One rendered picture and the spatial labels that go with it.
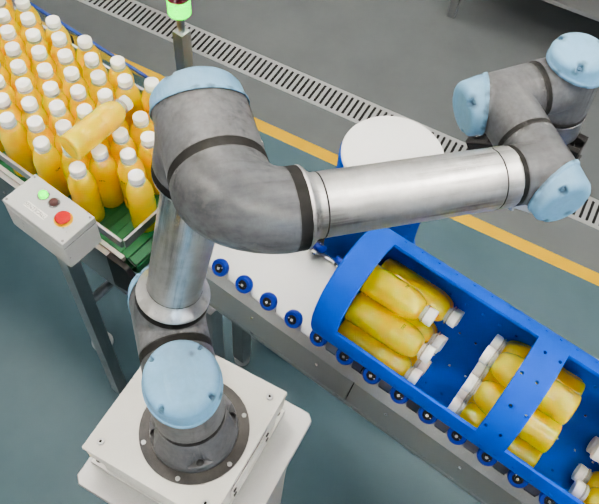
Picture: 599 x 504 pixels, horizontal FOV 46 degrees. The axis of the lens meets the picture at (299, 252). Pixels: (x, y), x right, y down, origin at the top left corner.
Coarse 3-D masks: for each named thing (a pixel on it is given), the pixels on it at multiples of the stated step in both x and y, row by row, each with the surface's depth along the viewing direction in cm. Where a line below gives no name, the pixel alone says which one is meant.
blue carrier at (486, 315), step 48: (384, 240) 149; (336, 288) 145; (480, 288) 147; (336, 336) 150; (480, 336) 162; (528, 336) 155; (432, 384) 161; (528, 384) 133; (480, 432) 139; (576, 432) 155; (528, 480) 140
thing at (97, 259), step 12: (0, 168) 194; (0, 180) 194; (12, 180) 192; (0, 192) 203; (96, 252) 184; (108, 252) 182; (96, 264) 192; (108, 264) 185; (120, 264) 180; (132, 264) 185; (108, 276) 192; (120, 276) 185; (132, 276) 181; (108, 288) 243; (120, 288) 193; (96, 300) 240
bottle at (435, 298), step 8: (384, 264) 155; (392, 264) 156; (400, 264) 157; (392, 272) 154; (400, 272) 154; (408, 272) 155; (408, 280) 154; (416, 280) 154; (424, 280) 155; (416, 288) 153; (424, 288) 153; (432, 288) 153; (424, 296) 152; (432, 296) 152; (440, 296) 152; (432, 304) 151; (440, 304) 151; (448, 304) 152; (440, 312) 151; (448, 312) 152; (440, 320) 153
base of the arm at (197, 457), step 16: (224, 416) 114; (224, 432) 116; (160, 448) 116; (176, 448) 113; (192, 448) 113; (208, 448) 114; (224, 448) 117; (176, 464) 116; (192, 464) 117; (208, 464) 117
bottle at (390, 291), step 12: (372, 276) 149; (384, 276) 149; (396, 276) 150; (360, 288) 151; (372, 288) 149; (384, 288) 148; (396, 288) 147; (408, 288) 148; (384, 300) 148; (396, 300) 147; (408, 300) 146; (420, 300) 147; (396, 312) 148; (408, 312) 147; (420, 312) 147
